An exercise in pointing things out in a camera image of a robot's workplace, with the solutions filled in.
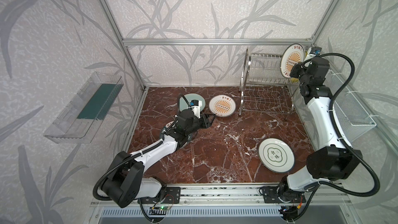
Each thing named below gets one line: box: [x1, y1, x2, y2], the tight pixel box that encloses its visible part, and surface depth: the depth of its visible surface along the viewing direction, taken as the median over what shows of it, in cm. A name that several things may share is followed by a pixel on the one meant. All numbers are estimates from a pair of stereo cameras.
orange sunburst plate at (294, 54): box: [279, 43, 306, 79], surface depth 82 cm
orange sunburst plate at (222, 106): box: [208, 94, 237, 118], surface depth 110 cm
